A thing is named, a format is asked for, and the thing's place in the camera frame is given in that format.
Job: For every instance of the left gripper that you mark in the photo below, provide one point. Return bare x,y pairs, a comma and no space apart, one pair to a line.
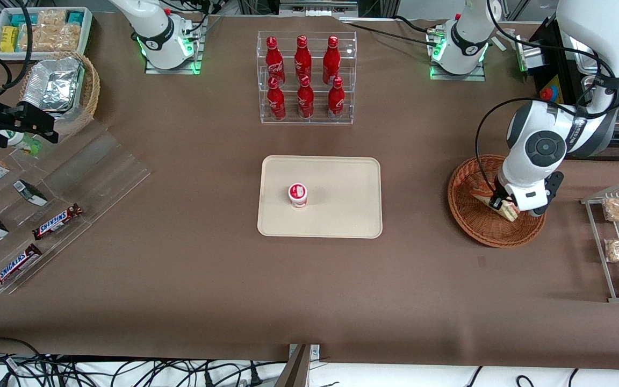
495,202

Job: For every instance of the triangle sandwich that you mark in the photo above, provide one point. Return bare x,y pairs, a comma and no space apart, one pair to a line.
509,214

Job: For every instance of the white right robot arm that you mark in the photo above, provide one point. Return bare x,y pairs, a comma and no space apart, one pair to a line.
159,32

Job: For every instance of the brown round wicker basket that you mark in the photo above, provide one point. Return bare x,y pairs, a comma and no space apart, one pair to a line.
481,228

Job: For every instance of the tan woven basket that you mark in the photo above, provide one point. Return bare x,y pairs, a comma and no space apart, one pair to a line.
90,91

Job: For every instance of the beige plastic tray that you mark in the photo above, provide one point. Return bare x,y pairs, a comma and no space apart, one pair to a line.
342,209

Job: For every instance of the green white small bottle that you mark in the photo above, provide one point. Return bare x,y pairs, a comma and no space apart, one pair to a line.
24,142

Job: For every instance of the clear acrylic stepped display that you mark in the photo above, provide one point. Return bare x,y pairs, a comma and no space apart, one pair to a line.
100,172

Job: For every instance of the yellow snack packet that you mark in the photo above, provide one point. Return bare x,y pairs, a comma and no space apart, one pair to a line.
9,38

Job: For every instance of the clear bag of crackers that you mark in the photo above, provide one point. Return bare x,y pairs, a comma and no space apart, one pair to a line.
51,32

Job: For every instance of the snickers chocolate bar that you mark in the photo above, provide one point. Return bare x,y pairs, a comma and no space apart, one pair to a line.
15,266
57,221

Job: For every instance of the white plastic bin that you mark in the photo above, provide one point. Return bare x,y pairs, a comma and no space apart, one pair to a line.
86,32

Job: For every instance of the teal snack packet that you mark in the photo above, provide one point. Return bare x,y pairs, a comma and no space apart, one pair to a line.
74,18
19,20

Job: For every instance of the silver metal box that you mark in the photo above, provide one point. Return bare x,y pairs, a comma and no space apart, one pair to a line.
530,56

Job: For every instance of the black food warmer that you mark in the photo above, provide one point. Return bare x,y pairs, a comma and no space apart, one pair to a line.
551,54

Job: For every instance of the clear plastic wrapper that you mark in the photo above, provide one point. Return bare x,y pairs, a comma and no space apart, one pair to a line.
505,35

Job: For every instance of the red cola bottle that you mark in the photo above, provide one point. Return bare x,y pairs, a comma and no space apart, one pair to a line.
273,59
276,102
305,101
302,56
331,59
336,102

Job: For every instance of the clear acrylic bottle rack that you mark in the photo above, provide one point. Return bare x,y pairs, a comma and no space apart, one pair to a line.
352,75

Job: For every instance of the red white yogurt cup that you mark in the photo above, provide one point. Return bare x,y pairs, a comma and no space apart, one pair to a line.
297,194

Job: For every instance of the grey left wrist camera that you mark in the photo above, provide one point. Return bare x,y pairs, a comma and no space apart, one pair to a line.
552,185

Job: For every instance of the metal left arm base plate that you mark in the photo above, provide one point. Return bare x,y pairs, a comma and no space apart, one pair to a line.
457,77

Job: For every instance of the metal table bracket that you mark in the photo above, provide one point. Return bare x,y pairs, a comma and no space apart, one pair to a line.
299,365

